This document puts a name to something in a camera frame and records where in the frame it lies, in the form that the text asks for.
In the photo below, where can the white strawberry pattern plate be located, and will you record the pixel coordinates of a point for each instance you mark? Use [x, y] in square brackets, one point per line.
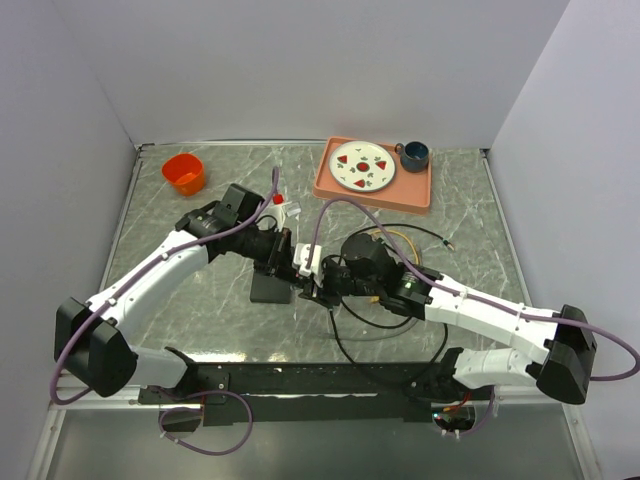
[362, 166]

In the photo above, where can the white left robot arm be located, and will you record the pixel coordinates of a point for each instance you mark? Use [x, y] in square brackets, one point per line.
[92, 338]

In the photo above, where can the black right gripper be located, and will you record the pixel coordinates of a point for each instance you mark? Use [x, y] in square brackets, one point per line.
[323, 293]

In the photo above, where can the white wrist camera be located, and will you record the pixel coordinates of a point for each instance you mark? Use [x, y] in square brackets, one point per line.
[308, 262]
[280, 210]

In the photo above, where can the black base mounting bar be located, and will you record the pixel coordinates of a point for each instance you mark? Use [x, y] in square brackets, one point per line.
[228, 393]

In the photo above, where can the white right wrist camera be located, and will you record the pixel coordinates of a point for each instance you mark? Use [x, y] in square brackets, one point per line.
[308, 262]

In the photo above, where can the black network switch box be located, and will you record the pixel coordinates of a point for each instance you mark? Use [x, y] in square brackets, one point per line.
[267, 289]

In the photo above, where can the salmon pink tray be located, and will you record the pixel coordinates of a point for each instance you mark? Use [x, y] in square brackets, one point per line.
[408, 192]

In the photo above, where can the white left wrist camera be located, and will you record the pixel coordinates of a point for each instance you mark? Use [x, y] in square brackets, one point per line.
[280, 210]

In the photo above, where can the dark blue mug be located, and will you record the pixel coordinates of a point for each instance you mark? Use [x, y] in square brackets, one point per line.
[414, 156]

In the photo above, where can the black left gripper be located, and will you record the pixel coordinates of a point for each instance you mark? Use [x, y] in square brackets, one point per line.
[279, 259]

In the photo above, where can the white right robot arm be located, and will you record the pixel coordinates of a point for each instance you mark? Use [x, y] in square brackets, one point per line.
[550, 350]

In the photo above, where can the orange plastic cup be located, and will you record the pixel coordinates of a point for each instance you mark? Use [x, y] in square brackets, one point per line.
[185, 173]

